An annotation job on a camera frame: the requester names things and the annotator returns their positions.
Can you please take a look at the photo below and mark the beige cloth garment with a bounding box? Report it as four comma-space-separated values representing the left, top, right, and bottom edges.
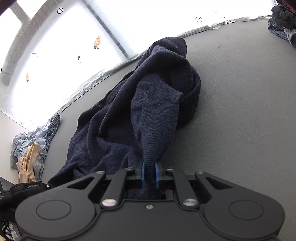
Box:
16, 143, 40, 183

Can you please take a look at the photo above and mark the printed white plastic window sheet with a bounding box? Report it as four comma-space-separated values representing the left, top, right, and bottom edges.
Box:
1, 1, 275, 126

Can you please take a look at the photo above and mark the light blue shirt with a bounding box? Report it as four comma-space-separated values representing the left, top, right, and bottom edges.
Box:
10, 125, 49, 181

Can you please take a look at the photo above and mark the black garment on pile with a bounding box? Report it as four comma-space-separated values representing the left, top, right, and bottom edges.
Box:
271, 0, 295, 30

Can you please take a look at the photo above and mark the navy blue knit sweater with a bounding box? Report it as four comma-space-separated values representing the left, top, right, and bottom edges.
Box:
49, 37, 201, 199

